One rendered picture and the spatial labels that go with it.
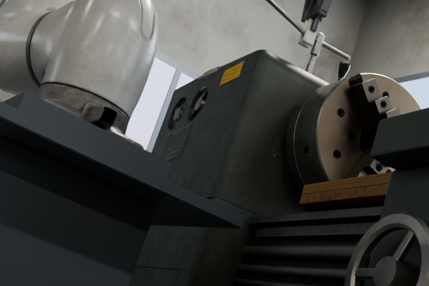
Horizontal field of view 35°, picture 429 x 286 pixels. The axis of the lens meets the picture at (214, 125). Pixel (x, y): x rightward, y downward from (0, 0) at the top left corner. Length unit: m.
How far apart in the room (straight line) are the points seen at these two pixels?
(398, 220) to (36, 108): 0.50
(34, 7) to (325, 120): 0.63
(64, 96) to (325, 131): 0.61
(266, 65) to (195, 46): 2.73
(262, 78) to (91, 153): 0.76
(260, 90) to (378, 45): 3.43
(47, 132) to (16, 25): 0.40
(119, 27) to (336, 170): 0.59
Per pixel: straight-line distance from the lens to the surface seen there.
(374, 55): 4.93
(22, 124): 0.86
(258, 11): 4.64
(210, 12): 4.42
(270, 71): 1.59
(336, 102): 1.47
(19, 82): 1.24
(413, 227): 0.84
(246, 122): 1.53
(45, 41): 1.15
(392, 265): 0.85
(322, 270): 1.22
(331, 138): 1.45
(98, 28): 1.09
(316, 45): 1.76
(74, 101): 1.05
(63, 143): 0.88
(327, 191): 1.26
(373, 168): 1.43
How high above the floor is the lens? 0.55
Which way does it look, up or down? 18 degrees up
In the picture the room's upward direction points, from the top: 19 degrees clockwise
